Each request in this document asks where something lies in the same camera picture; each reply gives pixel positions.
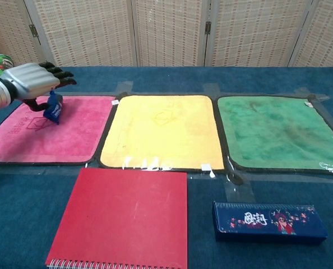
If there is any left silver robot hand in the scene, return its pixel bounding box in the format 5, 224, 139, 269
2, 61, 77, 112

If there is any small blue wipes packet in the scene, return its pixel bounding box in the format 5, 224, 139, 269
42, 90, 63, 125

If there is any pink cloth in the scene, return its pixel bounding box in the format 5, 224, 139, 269
0, 95, 117, 166

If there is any yellow cloth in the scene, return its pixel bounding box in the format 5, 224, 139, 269
98, 94, 226, 171

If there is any green cloth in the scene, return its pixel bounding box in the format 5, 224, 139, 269
216, 95, 333, 176

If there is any woven folding screen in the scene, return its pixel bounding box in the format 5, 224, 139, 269
0, 0, 333, 68

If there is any red spiral notebook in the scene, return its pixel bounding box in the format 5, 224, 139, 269
45, 167, 189, 269

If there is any blue table cover cloth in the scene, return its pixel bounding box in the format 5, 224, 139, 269
0, 66, 333, 269

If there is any dark blue printed pencil box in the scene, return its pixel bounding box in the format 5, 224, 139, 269
212, 200, 329, 243

